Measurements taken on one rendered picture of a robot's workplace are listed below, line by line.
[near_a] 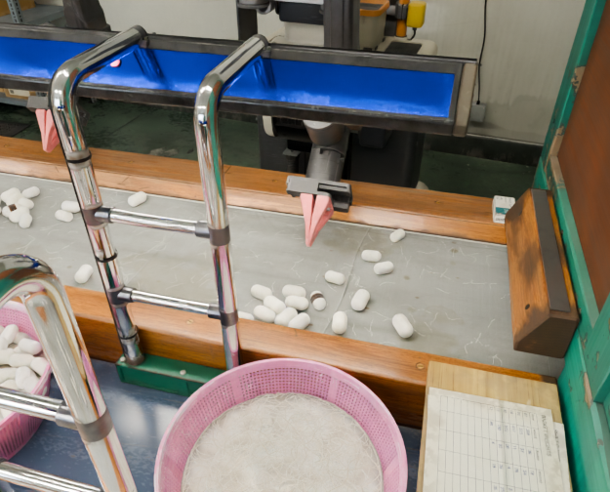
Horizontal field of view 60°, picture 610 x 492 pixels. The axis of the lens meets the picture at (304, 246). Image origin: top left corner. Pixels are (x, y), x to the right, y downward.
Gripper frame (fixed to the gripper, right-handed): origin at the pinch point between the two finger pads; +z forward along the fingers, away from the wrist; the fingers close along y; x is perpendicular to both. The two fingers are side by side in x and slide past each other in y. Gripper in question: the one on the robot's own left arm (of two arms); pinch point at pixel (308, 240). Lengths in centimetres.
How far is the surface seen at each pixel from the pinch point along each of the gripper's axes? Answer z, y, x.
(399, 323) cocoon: 10.7, 15.8, -4.1
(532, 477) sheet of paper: 25.5, 31.2, -18.4
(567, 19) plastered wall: -151, 65, 128
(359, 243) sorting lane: -3.5, 6.9, 9.6
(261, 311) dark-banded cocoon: 13.0, -3.6, -5.5
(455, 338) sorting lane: 11.0, 23.6, -2.0
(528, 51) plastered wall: -142, 53, 141
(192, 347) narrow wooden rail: 19.8, -10.8, -9.2
